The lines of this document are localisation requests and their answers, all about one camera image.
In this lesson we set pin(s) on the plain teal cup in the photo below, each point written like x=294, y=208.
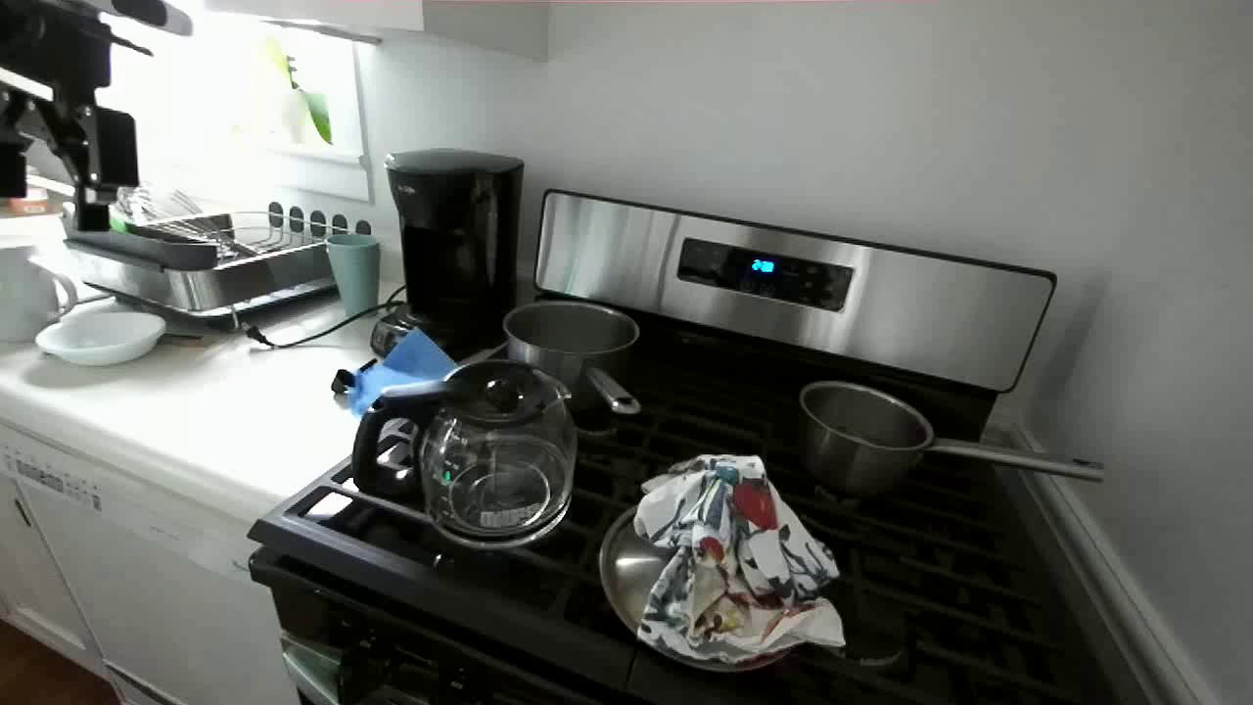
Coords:
x=355, y=272

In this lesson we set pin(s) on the small steel pot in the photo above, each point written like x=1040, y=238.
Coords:
x=560, y=339

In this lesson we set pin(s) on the glass coffee carafe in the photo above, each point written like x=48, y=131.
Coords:
x=501, y=455

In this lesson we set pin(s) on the black coffee maker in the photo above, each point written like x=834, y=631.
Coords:
x=452, y=238

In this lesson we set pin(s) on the patterned dish towel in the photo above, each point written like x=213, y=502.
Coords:
x=730, y=549

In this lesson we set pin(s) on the steel pan under towel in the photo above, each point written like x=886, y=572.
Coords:
x=624, y=572

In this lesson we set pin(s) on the blue cloth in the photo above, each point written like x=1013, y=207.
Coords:
x=404, y=367

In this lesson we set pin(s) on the stainless steel gas stove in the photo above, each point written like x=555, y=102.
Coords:
x=863, y=295

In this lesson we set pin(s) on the metal dish rack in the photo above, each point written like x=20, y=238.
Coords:
x=196, y=272

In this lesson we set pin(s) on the white bowl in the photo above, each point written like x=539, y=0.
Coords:
x=99, y=336

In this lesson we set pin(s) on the white base cabinet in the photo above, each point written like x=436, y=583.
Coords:
x=132, y=572

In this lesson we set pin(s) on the white wall cabinet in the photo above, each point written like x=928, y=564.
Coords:
x=483, y=24

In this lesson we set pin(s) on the leaf wall picture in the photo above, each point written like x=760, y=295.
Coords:
x=313, y=100

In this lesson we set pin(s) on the black camera stand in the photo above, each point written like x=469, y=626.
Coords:
x=80, y=131

